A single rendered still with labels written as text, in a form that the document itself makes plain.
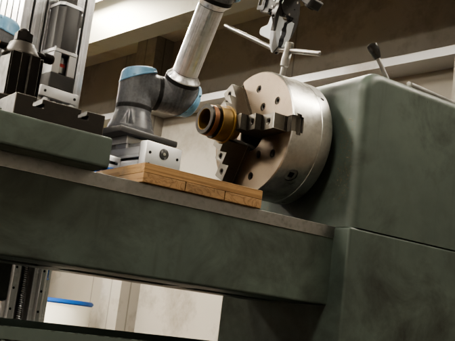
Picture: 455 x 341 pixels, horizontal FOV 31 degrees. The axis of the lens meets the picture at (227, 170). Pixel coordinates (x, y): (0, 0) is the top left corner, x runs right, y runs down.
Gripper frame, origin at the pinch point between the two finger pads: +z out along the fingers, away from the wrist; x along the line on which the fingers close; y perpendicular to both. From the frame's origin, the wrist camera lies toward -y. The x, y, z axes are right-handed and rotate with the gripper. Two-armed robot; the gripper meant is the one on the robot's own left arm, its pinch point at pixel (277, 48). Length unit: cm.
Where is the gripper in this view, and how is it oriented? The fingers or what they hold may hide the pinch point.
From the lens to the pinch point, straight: 209.5
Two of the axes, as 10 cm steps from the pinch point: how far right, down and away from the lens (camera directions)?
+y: -7.3, -1.9, 6.6
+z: -2.5, 9.7, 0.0
